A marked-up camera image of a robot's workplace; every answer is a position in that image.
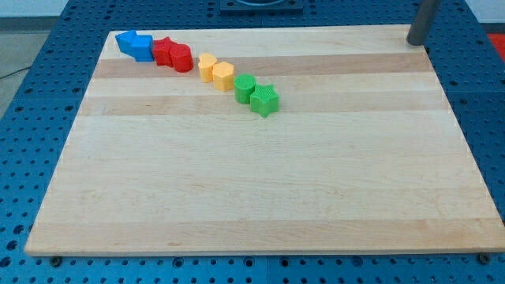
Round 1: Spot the grey cylindrical robot arm rod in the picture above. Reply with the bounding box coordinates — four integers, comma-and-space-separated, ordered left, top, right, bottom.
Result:
406, 0, 442, 46

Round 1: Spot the light wooden board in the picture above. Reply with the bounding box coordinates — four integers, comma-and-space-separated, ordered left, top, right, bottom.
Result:
24, 24, 504, 256

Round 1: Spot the green star block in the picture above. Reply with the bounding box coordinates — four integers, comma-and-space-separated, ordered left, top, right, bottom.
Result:
249, 84, 279, 118

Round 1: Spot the green cylinder block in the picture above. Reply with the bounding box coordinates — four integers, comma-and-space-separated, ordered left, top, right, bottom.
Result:
234, 73, 256, 104

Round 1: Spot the yellow hexagon block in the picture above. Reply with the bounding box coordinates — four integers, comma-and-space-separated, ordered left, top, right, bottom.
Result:
212, 62, 234, 92

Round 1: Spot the yellow heart block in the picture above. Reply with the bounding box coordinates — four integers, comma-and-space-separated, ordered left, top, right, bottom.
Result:
198, 53, 218, 83

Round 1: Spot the red cylinder block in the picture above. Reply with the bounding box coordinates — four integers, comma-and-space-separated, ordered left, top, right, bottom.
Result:
169, 43, 193, 73

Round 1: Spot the red star block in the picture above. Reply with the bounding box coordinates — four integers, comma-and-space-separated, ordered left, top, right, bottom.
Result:
151, 37, 177, 67

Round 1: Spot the blue cube block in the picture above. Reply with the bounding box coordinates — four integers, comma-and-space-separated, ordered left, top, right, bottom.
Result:
130, 35, 154, 62

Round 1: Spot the blue crescent block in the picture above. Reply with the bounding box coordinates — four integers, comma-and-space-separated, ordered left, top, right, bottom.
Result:
115, 30, 137, 57

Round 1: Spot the black bolt front left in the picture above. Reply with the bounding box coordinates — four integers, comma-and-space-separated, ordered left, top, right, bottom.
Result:
50, 256, 62, 267

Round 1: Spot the black bolt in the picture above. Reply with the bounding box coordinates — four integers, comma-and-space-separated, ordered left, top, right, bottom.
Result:
477, 253, 491, 265
50, 256, 62, 267

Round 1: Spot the black bolt front right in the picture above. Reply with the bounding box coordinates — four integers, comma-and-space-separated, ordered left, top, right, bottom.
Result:
477, 253, 491, 265

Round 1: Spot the dark robot base mount plate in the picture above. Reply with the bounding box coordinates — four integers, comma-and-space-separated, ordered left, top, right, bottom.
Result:
218, 0, 304, 13

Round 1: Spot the black cable on floor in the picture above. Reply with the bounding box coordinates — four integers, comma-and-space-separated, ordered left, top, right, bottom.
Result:
0, 65, 32, 80

